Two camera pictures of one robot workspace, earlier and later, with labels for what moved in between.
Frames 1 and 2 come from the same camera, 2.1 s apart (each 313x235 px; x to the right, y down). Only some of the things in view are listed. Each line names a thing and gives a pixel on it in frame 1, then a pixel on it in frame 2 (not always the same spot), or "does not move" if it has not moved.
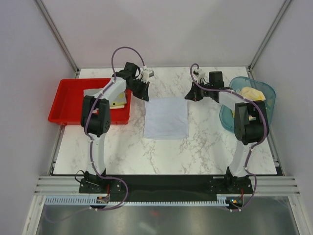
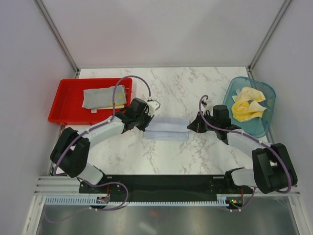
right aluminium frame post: [285, 4] does not move
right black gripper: [193, 95] -> [195, 126]
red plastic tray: [66, 100] does not move
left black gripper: [143, 94] -> [142, 127]
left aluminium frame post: [40, 5] does not move
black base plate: [161, 188] does not move
